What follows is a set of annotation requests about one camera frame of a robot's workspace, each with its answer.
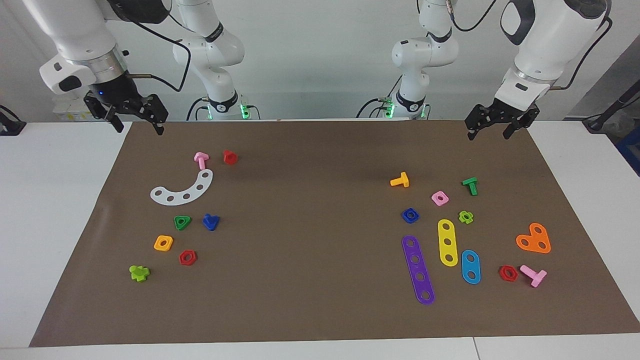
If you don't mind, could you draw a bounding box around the black base cable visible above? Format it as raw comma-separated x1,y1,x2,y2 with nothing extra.
186,96,211,121
356,97,398,119

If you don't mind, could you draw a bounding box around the white curved hole plate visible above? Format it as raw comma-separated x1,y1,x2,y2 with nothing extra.
150,169,214,206

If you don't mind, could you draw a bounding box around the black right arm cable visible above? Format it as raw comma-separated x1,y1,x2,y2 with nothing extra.
125,0,193,93

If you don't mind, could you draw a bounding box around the black clamp mount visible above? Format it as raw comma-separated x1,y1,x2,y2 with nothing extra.
0,105,27,137

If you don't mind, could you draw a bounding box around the blue crate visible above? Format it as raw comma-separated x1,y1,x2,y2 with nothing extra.
616,125,640,177

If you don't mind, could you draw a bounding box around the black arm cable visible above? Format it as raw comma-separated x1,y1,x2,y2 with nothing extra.
125,0,193,93
447,0,614,92

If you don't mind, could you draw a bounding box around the white cardboard box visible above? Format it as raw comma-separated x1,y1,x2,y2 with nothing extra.
52,96,93,122

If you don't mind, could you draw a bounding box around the orange heart-shaped plate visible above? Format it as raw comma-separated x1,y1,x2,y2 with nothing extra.
515,222,552,254

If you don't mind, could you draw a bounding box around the yellow three-hole plate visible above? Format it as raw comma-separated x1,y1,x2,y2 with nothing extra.
437,219,459,267

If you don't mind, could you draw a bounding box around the black stand with cable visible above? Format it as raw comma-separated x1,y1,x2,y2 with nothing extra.
582,82,640,133

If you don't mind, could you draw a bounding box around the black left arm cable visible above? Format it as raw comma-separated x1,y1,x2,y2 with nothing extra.
447,0,614,92

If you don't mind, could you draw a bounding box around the purple four-hole plate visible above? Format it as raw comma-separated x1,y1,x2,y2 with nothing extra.
401,235,436,306

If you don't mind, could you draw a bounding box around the brown table mat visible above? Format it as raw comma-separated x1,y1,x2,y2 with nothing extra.
29,120,640,348

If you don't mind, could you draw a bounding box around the blue two-hole plate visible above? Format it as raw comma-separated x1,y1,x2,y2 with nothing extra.
461,249,482,285

